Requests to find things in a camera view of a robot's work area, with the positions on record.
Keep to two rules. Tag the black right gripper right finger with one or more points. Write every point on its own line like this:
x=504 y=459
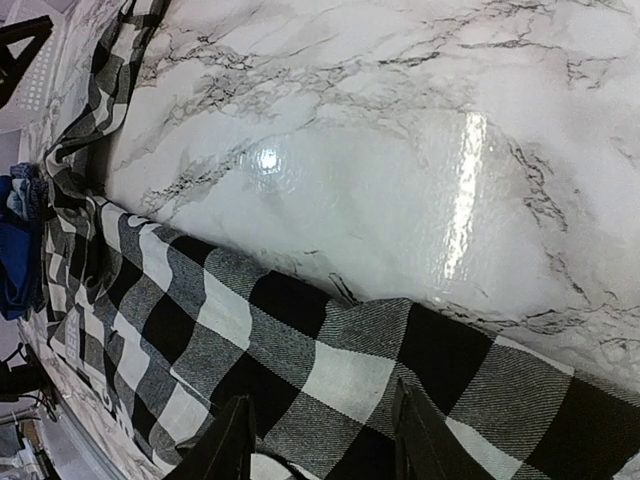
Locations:
x=425 y=448

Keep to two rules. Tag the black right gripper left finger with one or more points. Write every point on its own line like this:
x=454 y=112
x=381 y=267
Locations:
x=225 y=449

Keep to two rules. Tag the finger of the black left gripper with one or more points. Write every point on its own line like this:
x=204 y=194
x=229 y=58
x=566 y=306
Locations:
x=20 y=44

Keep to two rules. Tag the black white checkered cloth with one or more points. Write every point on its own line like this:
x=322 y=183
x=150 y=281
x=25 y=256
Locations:
x=305 y=202

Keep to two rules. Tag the blue pleated skirt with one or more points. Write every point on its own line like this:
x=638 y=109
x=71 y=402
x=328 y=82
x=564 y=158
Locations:
x=20 y=260

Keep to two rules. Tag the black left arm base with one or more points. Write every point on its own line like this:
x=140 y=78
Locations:
x=23 y=376

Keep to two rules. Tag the white plastic laundry basket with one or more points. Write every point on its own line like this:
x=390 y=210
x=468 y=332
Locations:
x=28 y=102

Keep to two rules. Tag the folded blue checkered shirt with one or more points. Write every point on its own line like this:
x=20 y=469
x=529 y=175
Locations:
x=28 y=195

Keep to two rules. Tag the aluminium front frame rail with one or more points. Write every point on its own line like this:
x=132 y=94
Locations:
x=37 y=446

